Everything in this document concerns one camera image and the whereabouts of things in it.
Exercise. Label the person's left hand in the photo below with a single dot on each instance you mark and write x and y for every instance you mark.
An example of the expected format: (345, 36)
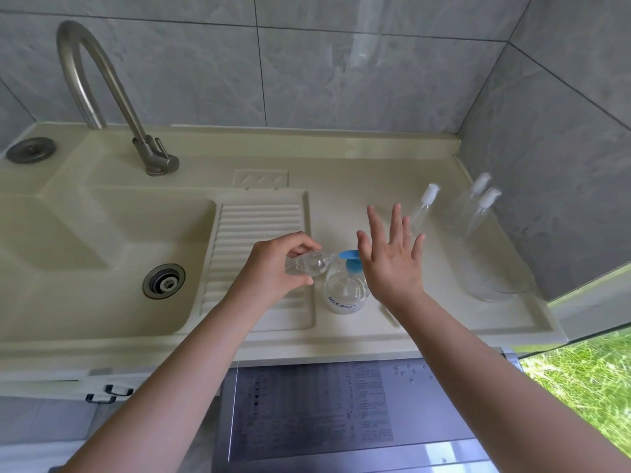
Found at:
(266, 273)

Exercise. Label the person's right hand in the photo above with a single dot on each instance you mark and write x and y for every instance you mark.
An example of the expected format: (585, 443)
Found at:
(392, 265)

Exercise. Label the small clear bottle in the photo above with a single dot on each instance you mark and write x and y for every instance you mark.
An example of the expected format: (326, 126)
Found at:
(461, 214)
(471, 229)
(308, 265)
(424, 206)

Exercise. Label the white spray cap with tube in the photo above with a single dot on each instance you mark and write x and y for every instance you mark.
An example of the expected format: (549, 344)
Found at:
(390, 315)
(489, 198)
(480, 183)

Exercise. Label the clear hand sanitizer pump bottle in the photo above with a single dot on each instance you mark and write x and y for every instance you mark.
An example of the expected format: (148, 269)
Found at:
(346, 293)

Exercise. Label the person's right forearm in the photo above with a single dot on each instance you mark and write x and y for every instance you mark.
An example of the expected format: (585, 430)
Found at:
(493, 384)

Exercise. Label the person's left forearm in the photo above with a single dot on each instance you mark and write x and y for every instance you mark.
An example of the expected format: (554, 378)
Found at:
(153, 399)

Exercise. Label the steel sink drain strainer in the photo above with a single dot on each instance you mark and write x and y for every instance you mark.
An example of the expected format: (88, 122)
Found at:
(164, 281)

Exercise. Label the grey washing machine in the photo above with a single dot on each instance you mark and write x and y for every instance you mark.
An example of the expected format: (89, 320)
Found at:
(424, 408)

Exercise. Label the cream sink with washboard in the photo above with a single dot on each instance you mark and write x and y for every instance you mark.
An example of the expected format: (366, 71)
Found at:
(59, 251)

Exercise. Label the glass window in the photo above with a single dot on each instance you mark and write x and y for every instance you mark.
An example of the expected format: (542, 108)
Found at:
(586, 379)

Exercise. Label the curved steel faucet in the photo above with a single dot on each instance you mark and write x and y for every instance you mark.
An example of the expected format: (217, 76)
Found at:
(118, 98)

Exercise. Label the white cabinet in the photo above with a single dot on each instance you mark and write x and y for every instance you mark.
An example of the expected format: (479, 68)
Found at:
(44, 386)

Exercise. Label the round steel hole cover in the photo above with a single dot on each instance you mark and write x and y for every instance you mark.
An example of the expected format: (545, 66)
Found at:
(30, 150)

